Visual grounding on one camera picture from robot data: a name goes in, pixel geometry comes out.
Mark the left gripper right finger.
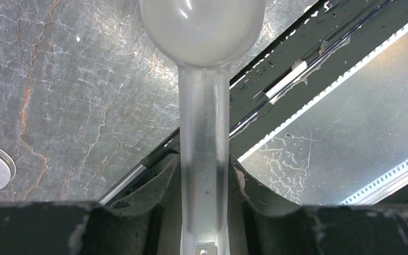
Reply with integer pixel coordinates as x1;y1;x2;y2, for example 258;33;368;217
227;156;408;254

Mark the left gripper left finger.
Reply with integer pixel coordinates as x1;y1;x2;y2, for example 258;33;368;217
0;155;181;254

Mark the clear plastic scoop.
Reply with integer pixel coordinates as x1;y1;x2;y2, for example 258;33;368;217
140;1;265;254

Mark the white toothed cable duct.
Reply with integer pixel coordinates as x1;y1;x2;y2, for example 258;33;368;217
237;6;408;163

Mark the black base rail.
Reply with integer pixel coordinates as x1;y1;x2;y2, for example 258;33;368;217
98;0;408;206

